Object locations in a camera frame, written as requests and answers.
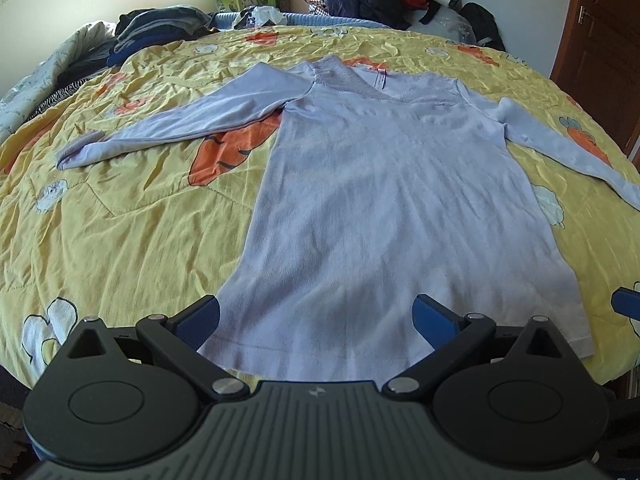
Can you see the yellow carrot-print bedsheet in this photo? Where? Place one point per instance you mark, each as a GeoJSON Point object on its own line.
{"type": "Point", "coordinates": [149, 230]}

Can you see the lavender long-sleeve shirt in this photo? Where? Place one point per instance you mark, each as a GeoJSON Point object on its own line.
{"type": "Point", "coordinates": [379, 188]}

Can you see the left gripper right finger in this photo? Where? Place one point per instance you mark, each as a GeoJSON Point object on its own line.
{"type": "Point", "coordinates": [458, 342]}

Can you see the light floral quilt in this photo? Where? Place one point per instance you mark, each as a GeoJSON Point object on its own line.
{"type": "Point", "coordinates": [25, 96]}

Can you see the brown wooden door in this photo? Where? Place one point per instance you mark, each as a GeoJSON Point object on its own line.
{"type": "Point", "coordinates": [598, 65]}

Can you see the dark folded clothes pile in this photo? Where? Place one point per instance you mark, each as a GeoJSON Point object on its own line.
{"type": "Point", "coordinates": [135, 31]}

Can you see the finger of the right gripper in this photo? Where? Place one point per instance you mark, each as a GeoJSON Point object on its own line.
{"type": "Point", "coordinates": [626, 302]}

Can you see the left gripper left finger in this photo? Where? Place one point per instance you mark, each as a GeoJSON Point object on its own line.
{"type": "Point", "coordinates": [174, 343]}

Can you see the blue knitted blanket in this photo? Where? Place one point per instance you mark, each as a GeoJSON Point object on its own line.
{"type": "Point", "coordinates": [224, 20]}

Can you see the white crumpled cloth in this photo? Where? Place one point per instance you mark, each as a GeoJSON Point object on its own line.
{"type": "Point", "coordinates": [258, 17]}

